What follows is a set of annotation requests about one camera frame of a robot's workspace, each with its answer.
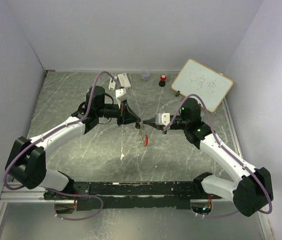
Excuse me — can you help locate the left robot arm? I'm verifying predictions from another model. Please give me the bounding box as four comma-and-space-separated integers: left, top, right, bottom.
5, 86, 141, 200

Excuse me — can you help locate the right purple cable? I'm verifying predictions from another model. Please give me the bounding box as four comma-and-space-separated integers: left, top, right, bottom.
162, 93, 274, 219

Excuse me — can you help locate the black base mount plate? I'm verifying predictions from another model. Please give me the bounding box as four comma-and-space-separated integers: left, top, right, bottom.
43, 181, 223, 211

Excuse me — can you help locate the red handle keyring chain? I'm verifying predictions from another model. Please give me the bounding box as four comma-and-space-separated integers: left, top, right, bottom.
135, 121, 150, 147

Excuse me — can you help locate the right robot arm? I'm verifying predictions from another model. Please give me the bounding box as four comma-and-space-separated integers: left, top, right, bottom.
142, 97, 274, 217

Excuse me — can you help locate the small whiteboard wood frame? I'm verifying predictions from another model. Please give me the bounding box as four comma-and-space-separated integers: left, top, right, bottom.
171, 58, 234, 113

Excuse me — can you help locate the white stapler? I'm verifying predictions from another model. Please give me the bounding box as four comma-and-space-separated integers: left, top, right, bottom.
108, 76, 117, 91

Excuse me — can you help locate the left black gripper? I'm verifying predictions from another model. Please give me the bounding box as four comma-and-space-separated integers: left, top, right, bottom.
97, 99, 141, 127

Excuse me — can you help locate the white staples box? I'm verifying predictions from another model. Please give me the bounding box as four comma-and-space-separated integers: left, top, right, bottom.
117, 73, 132, 90

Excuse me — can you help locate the red black stamp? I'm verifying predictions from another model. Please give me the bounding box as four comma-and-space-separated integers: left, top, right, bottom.
159, 74, 167, 87

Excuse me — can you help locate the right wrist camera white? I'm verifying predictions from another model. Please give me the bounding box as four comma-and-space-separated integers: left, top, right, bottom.
155, 112, 171, 126

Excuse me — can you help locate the clear paperclip jar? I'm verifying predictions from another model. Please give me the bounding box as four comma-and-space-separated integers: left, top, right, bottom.
141, 69, 151, 82

